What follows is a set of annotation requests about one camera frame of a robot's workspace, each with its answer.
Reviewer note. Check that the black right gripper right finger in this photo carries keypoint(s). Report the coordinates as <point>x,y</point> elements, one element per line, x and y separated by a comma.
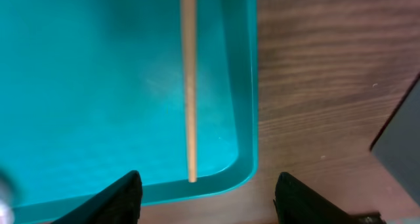
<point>297,203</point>

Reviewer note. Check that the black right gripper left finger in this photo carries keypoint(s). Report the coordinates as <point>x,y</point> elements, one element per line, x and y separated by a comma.
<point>119,203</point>

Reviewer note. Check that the wooden chopstick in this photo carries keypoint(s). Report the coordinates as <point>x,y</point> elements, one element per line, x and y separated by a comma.
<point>188,16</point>

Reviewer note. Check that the grey dishwasher rack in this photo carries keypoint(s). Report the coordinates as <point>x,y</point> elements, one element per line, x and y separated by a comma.
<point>397,144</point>

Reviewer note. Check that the teal serving tray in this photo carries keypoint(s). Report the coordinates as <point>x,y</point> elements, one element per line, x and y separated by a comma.
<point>94,89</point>

